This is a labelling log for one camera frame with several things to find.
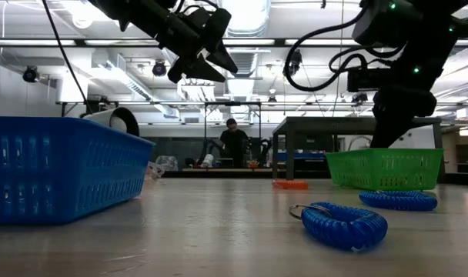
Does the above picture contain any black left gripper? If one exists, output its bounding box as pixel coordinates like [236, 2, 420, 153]
[156, 7, 239, 82]

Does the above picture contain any person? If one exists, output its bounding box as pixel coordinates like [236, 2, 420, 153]
[219, 118, 251, 169]

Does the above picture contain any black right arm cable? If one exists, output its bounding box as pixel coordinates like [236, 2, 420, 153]
[282, 15, 373, 93]

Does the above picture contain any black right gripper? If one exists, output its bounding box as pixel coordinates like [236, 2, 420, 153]
[370, 86, 438, 149]

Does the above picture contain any orange coil wristband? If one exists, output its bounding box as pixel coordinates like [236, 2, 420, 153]
[272, 179, 309, 191]

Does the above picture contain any clear plastic bag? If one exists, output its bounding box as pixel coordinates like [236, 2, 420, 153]
[155, 155, 179, 172]

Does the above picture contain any white cylindrical camera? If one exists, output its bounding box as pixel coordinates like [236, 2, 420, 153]
[82, 106, 141, 137]

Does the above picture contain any blue plastic basket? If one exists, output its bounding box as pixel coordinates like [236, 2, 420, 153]
[0, 116, 156, 226]

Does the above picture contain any blue coil wristband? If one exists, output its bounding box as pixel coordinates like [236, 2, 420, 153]
[359, 189, 439, 212]
[289, 202, 389, 252]

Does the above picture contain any white cable bundle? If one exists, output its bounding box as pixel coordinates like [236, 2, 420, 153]
[145, 160, 166, 181]

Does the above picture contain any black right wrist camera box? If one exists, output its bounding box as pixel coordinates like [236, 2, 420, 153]
[347, 67, 393, 93]

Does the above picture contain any black ceiling spotlight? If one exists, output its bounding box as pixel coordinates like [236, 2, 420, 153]
[22, 65, 40, 84]
[282, 48, 303, 77]
[152, 60, 168, 77]

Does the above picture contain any green plastic basket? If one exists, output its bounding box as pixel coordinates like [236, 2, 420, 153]
[325, 148, 445, 192]

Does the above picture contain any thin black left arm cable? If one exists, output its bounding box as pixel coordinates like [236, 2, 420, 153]
[41, 0, 93, 115]

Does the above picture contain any grey perforated metal shelf riser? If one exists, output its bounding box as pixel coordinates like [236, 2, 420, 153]
[272, 116, 446, 182]

